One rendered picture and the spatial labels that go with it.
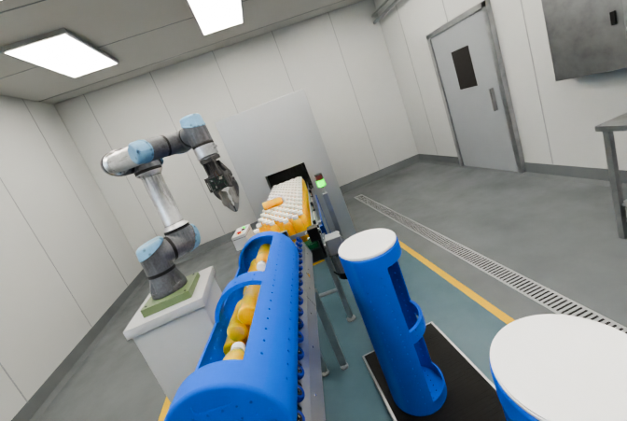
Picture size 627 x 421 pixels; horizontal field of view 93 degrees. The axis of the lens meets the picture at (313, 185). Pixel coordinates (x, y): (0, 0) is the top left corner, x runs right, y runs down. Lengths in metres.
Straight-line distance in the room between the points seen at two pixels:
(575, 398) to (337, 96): 5.83
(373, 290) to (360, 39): 5.70
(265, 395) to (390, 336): 0.89
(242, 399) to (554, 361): 0.63
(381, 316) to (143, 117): 5.53
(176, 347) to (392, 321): 0.91
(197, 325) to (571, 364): 1.19
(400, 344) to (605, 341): 0.87
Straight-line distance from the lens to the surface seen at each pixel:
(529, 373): 0.82
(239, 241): 2.12
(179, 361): 1.53
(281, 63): 6.14
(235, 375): 0.75
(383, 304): 1.43
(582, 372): 0.83
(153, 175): 1.50
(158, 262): 1.45
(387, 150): 6.55
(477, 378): 1.99
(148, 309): 1.47
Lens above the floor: 1.65
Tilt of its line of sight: 12 degrees down
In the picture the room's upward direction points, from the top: 21 degrees counter-clockwise
